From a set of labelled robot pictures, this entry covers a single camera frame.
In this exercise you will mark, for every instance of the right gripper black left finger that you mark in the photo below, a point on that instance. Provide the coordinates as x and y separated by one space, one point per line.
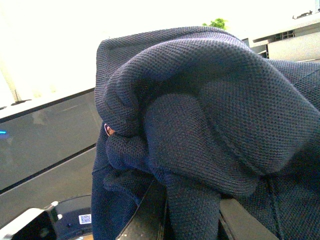
149 220

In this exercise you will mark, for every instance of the navy blue knit garment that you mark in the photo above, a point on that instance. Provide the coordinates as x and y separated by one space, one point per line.
195 109

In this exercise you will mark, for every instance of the green potted plant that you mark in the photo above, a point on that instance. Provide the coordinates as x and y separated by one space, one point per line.
217 23

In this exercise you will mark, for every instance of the white QR code label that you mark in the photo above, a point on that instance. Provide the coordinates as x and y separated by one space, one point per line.
85 219

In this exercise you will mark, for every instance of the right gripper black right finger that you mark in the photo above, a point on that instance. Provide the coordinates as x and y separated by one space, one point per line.
236 223

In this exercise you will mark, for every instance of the grey front-load washing machine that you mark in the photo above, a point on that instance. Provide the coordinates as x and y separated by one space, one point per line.
46 155

